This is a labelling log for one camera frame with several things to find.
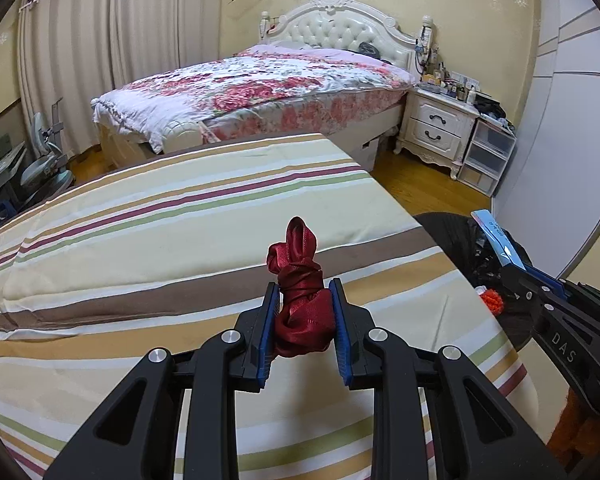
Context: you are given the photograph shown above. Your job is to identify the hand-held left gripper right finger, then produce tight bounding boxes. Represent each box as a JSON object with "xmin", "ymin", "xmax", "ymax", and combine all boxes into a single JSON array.
[{"xmin": 328, "ymin": 278, "xmax": 568, "ymax": 480}]

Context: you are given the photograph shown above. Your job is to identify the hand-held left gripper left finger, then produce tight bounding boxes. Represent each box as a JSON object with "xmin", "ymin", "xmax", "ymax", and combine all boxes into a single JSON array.
[{"xmin": 42, "ymin": 282, "xmax": 283, "ymax": 480}]

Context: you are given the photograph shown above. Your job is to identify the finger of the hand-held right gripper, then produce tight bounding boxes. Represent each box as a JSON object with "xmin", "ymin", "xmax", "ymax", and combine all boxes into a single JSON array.
[
  {"xmin": 499, "ymin": 266, "xmax": 556, "ymax": 313},
  {"xmin": 522, "ymin": 262, "xmax": 566, "ymax": 293}
]

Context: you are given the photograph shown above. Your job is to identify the dark red satin cloth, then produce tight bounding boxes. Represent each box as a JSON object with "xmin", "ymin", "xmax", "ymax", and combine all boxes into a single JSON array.
[{"xmin": 266, "ymin": 216, "xmax": 335, "ymax": 359}]

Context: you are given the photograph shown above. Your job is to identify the red foam fruit net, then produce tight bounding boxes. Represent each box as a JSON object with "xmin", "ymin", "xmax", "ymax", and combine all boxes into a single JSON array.
[{"xmin": 475, "ymin": 286, "xmax": 505, "ymax": 311}]

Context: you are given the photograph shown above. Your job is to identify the blue packet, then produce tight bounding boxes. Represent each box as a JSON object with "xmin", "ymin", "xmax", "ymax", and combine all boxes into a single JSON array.
[{"xmin": 471, "ymin": 209, "xmax": 526, "ymax": 273}]

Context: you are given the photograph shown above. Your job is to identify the bin with black bag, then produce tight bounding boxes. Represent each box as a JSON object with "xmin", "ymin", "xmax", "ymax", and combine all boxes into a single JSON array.
[{"xmin": 412, "ymin": 211, "xmax": 546, "ymax": 356}]

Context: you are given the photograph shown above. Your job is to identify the person's right forearm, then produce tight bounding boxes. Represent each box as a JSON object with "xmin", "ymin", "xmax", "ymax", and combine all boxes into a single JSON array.
[{"xmin": 545, "ymin": 387, "xmax": 600, "ymax": 480}]

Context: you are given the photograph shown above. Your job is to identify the clear plastic drawer unit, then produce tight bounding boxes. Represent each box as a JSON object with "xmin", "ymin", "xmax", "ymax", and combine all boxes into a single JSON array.
[{"xmin": 457, "ymin": 117, "xmax": 517, "ymax": 197}]

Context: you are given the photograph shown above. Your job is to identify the grey wardrobe sliding door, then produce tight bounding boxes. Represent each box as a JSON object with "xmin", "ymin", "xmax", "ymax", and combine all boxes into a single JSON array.
[{"xmin": 490, "ymin": 0, "xmax": 600, "ymax": 281}]

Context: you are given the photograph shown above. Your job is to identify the cardboard box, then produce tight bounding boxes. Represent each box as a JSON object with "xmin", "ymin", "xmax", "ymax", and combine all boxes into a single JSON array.
[{"xmin": 347, "ymin": 132, "xmax": 381, "ymax": 170}]

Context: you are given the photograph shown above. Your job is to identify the dark bag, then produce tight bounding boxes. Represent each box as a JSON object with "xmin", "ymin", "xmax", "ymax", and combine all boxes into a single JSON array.
[{"xmin": 475, "ymin": 92, "xmax": 506, "ymax": 118}]

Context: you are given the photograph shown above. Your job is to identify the white nightstand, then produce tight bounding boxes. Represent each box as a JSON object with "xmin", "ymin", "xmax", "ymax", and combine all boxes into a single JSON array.
[{"xmin": 394, "ymin": 85, "xmax": 481, "ymax": 181}]

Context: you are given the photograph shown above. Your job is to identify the group of bottles on nightstand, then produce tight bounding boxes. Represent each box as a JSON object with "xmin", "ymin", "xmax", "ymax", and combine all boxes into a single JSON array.
[{"xmin": 420, "ymin": 60, "xmax": 481, "ymax": 103}]

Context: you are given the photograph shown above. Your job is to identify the floral quilt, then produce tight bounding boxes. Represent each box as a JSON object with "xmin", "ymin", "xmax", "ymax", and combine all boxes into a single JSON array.
[{"xmin": 91, "ymin": 44, "xmax": 416, "ymax": 153}]

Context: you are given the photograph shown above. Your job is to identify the items hanging on bedpost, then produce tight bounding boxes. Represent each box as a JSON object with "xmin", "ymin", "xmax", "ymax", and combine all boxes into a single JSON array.
[{"xmin": 415, "ymin": 15, "xmax": 438, "ymax": 73}]

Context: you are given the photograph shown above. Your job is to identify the grey blue chair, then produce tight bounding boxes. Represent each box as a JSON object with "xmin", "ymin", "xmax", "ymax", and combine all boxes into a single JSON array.
[{"xmin": 20, "ymin": 100, "xmax": 76, "ymax": 196}]

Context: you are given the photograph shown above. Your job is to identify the white bed with tufted headboard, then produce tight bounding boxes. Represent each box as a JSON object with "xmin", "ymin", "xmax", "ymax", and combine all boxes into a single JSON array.
[{"xmin": 90, "ymin": 0, "xmax": 433, "ymax": 161}]

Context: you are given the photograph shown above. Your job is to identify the beige curtains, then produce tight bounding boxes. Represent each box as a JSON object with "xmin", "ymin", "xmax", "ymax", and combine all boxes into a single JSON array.
[{"xmin": 17, "ymin": 0, "xmax": 226, "ymax": 161}]

